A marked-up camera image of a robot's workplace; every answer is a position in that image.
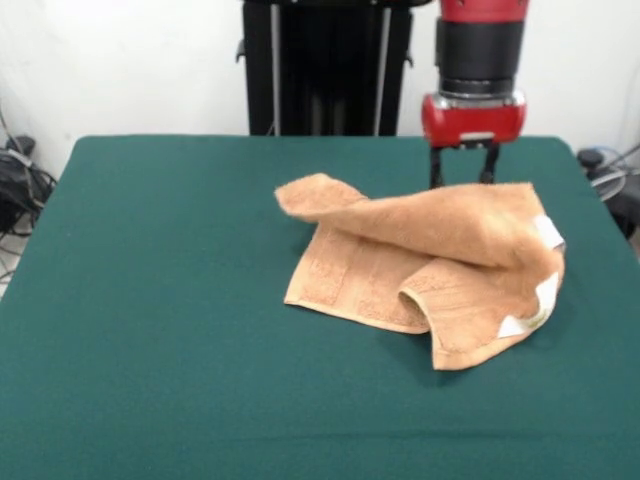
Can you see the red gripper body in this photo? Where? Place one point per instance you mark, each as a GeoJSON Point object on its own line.
{"type": "Point", "coordinates": [472, 122]}

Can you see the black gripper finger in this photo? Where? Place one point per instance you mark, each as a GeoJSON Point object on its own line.
{"type": "Point", "coordinates": [436, 167]}
{"type": "Point", "coordinates": [490, 162]}

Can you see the dark green table cloth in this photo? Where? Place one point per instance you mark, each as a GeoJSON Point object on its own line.
{"type": "Point", "coordinates": [150, 300]}

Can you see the tan towel with white label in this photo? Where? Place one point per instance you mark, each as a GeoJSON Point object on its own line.
{"type": "Point", "coordinates": [425, 220]}

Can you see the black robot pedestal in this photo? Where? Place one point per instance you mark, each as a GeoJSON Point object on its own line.
{"type": "Point", "coordinates": [325, 65]}

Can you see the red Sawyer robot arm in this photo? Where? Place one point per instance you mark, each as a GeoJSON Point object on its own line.
{"type": "Point", "coordinates": [480, 50]}

